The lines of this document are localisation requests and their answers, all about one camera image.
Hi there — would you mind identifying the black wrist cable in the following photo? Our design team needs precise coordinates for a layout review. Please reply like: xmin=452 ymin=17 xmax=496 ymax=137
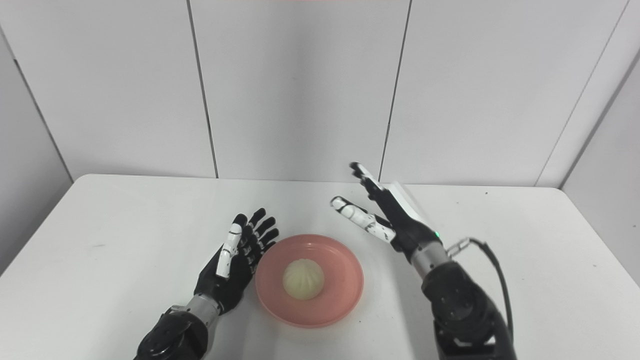
xmin=446 ymin=237 xmax=515 ymax=346

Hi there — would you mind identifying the white steamed bun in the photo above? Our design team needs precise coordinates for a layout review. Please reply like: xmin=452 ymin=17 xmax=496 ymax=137
xmin=282 ymin=258 xmax=325 ymax=301

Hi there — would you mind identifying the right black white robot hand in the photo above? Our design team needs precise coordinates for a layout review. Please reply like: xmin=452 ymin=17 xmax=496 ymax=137
xmin=330 ymin=162 xmax=443 ymax=263

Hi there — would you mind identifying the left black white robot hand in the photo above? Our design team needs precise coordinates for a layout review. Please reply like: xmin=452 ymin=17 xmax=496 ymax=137
xmin=194 ymin=208 xmax=280 ymax=315

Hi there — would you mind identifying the pink round plate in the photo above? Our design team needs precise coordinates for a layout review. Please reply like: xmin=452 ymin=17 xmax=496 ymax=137
xmin=255 ymin=234 xmax=365 ymax=329

